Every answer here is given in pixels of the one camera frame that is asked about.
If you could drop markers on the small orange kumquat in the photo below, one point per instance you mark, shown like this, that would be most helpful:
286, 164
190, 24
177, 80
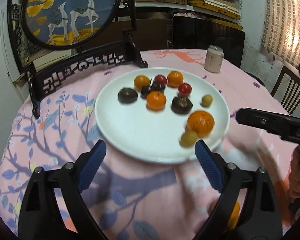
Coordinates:
141, 81

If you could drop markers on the red cherry tomato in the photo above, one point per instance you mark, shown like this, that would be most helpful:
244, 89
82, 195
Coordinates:
161, 79

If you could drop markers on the medium orange tangerine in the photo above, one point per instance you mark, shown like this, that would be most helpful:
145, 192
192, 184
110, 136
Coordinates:
156, 101

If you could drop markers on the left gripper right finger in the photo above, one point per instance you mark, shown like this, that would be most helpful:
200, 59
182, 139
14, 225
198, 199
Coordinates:
260, 216

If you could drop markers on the white oval plate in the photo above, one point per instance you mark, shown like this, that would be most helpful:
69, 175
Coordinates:
154, 136

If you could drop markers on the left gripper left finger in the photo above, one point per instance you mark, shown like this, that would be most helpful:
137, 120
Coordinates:
40, 216

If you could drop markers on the orange round fruit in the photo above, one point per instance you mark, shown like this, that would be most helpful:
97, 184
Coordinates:
234, 216

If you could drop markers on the tan longan fruit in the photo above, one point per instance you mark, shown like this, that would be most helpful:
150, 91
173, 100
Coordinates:
207, 100
188, 139

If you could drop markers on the person's right hand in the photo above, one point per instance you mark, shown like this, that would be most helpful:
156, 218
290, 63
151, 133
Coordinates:
294, 176

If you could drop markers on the dark purple passion fruit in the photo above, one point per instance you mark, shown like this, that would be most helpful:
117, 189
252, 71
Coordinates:
127, 95

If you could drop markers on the wooden slat chair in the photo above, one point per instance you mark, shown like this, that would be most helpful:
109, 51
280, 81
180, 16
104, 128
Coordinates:
291, 97

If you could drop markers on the orange tangerine at plate rim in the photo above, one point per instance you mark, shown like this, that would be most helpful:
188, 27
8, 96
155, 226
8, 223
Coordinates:
175, 79

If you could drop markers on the large orange tangerine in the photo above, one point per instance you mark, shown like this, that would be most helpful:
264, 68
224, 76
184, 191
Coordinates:
200, 122

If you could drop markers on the round deer screen ornament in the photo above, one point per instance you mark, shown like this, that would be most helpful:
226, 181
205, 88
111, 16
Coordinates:
66, 25

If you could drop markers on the dark brown mangosteen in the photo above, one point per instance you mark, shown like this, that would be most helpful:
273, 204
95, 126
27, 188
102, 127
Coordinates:
181, 105

